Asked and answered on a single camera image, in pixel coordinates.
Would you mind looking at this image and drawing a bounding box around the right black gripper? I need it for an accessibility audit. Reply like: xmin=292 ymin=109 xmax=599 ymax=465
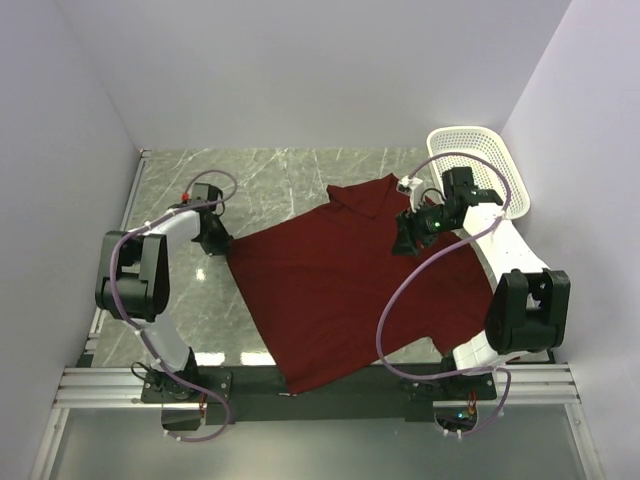
xmin=391 ymin=197 xmax=460 ymax=257

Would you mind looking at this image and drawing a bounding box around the white perforated plastic basket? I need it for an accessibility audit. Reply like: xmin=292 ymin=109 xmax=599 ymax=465
xmin=426 ymin=126 xmax=530 ymax=220

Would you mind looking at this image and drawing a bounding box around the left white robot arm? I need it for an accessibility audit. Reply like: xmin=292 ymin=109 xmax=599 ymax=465
xmin=95 ymin=183 xmax=232 ymax=402

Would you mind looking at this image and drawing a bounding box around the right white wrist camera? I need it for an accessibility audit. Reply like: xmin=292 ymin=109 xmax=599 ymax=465
xmin=396 ymin=175 xmax=425 ymax=212

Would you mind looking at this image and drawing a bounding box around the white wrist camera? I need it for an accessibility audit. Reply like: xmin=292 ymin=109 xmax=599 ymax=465
xmin=396 ymin=175 xmax=425 ymax=212
xmin=181 ymin=183 xmax=223 ymax=206

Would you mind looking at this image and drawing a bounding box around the aluminium frame rail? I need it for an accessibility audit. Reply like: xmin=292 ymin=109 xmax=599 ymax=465
xmin=53 ymin=363 xmax=581 ymax=409

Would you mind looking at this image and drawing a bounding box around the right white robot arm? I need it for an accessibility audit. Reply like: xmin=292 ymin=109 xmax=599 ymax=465
xmin=375 ymin=166 xmax=571 ymax=399

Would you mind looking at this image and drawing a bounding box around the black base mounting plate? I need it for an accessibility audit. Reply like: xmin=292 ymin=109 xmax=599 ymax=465
xmin=141 ymin=365 xmax=497 ymax=431

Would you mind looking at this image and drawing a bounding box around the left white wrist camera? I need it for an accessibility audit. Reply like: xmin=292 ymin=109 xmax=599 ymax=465
xmin=181 ymin=183 xmax=223 ymax=206

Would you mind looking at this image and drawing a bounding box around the dark red polo shirt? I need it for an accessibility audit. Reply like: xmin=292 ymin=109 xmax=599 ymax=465
xmin=227 ymin=175 xmax=493 ymax=394

